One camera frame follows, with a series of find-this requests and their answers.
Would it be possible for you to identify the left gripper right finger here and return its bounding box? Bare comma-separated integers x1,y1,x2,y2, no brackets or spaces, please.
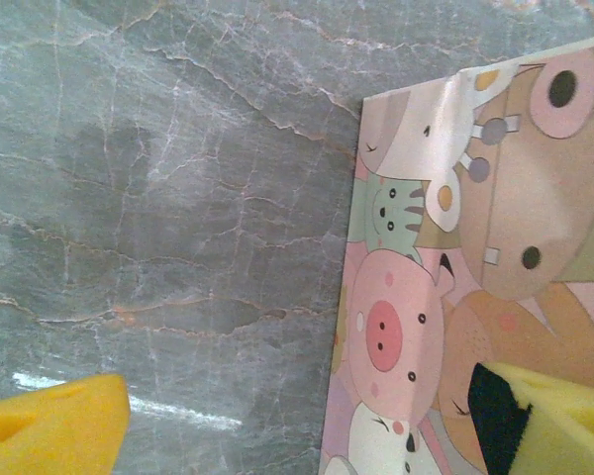
467,360,594,475

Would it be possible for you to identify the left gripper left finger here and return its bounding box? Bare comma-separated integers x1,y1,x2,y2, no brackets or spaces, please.
0,373,132,475

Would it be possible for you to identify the cartoon print paper bag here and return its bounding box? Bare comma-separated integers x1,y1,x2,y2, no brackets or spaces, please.
319,34,594,475

